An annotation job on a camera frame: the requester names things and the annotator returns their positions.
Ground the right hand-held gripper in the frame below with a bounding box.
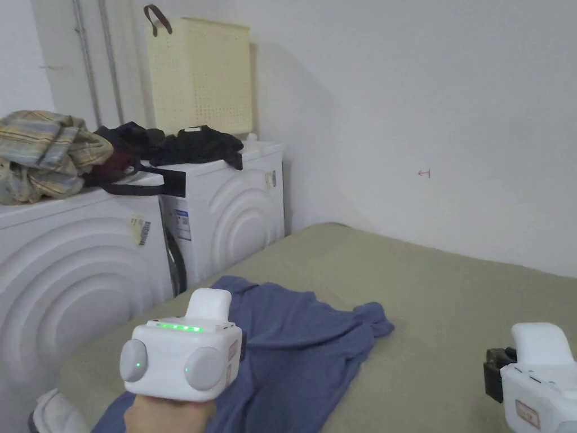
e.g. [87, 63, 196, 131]
[483, 322, 577, 433]

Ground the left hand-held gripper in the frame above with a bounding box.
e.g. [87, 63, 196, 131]
[119, 288, 248, 402]

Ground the person's left hand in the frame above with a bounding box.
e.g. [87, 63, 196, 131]
[123, 390, 218, 433]

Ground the bed with beige sheet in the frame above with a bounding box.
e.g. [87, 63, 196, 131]
[57, 222, 577, 433]

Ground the dark blue shirt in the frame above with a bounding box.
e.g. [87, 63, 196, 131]
[90, 275, 396, 433]

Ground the white washing machine with plaid clothes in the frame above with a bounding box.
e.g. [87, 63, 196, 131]
[0, 110, 176, 397]

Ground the white washing machine with cream basket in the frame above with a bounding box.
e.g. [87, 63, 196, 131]
[94, 4, 287, 298]

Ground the grey wall pipe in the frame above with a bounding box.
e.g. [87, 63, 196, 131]
[98, 0, 125, 125]
[72, 0, 102, 132]

